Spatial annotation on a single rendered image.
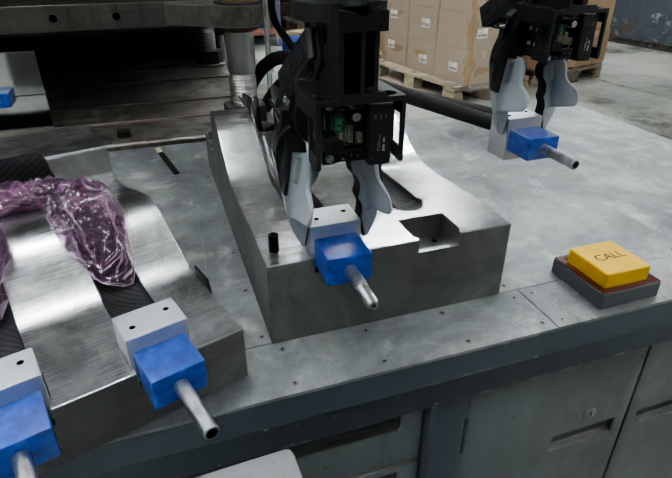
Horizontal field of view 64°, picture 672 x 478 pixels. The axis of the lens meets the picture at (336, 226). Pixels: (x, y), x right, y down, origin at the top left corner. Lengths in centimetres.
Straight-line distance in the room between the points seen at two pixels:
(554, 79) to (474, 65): 369
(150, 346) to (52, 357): 8
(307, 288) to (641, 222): 52
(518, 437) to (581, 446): 14
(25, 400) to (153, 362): 9
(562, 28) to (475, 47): 373
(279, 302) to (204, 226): 28
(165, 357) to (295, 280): 14
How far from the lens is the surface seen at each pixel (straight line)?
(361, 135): 42
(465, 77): 439
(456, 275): 58
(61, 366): 49
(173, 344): 45
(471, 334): 57
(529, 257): 71
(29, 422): 43
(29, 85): 125
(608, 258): 67
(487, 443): 80
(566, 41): 66
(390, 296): 55
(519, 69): 67
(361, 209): 50
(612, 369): 84
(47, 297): 56
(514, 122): 71
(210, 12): 117
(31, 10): 124
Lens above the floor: 115
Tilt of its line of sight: 28 degrees down
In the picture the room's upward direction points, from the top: straight up
